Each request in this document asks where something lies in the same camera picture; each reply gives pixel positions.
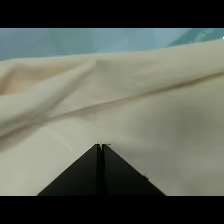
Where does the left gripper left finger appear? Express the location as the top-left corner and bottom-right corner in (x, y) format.
(37, 143), (102, 197)

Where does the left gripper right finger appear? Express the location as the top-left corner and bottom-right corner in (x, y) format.
(100, 143), (167, 197)

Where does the cream yellow T-shirt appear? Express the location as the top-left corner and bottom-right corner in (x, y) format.
(0, 39), (224, 197)

